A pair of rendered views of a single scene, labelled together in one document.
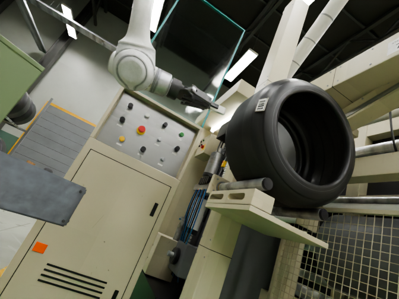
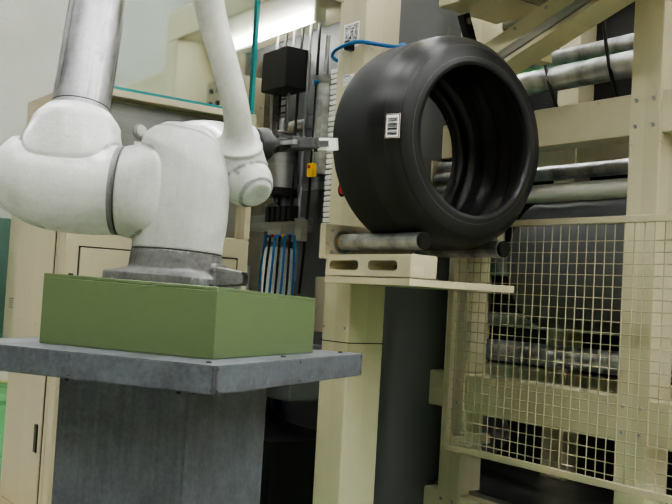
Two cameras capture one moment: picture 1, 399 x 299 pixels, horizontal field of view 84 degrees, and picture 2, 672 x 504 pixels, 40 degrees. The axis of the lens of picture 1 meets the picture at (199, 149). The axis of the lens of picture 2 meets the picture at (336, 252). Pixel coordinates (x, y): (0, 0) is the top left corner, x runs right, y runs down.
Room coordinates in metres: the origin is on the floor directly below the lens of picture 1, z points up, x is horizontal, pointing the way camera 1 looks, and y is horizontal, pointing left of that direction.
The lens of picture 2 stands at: (-1.35, 0.73, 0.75)
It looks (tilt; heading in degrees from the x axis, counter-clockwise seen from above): 3 degrees up; 340
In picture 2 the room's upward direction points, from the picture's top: 3 degrees clockwise
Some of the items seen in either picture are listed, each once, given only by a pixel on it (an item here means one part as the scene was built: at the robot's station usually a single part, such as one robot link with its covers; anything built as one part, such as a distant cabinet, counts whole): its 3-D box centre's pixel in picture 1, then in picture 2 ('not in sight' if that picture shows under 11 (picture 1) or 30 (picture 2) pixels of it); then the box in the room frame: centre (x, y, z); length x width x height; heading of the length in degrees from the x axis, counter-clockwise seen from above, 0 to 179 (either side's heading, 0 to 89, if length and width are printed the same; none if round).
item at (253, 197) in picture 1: (235, 200); (378, 266); (0.91, -0.22, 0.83); 0.36 x 0.09 x 0.06; 16
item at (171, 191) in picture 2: not in sight; (177, 187); (0.24, 0.44, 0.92); 0.18 x 0.16 x 0.22; 70
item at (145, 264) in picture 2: not in sight; (185, 269); (0.23, 0.42, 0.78); 0.22 x 0.18 x 0.06; 52
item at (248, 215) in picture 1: (259, 222); (418, 283); (0.95, -0.35, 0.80); 0.37 x 0.36 x 0.02; 106
